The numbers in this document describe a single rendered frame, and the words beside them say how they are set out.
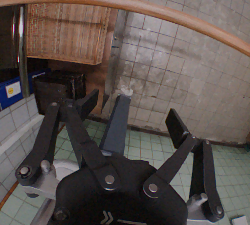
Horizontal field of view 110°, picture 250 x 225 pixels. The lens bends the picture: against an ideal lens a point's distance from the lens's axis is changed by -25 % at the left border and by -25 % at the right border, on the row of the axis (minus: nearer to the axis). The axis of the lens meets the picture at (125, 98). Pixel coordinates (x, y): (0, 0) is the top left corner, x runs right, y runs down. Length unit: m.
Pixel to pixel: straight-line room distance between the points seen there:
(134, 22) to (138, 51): 0.34
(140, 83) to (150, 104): 0.34
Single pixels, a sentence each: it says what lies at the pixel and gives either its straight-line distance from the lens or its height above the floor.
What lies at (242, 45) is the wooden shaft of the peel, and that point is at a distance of 0.39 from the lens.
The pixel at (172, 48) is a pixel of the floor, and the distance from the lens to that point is 1.54.
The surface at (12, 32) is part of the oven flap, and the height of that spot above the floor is 0.95.
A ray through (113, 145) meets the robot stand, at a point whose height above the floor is 0.91.
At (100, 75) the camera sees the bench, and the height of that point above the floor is 0.58.
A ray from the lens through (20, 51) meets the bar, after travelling 0.49.
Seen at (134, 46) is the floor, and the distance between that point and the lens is 1.48.
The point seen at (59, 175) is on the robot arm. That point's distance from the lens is 0.70.
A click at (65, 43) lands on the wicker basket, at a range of 1.06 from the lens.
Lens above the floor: 1.48
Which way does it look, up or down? 66 degrees down
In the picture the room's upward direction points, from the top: 167 degrees counter-clockwise
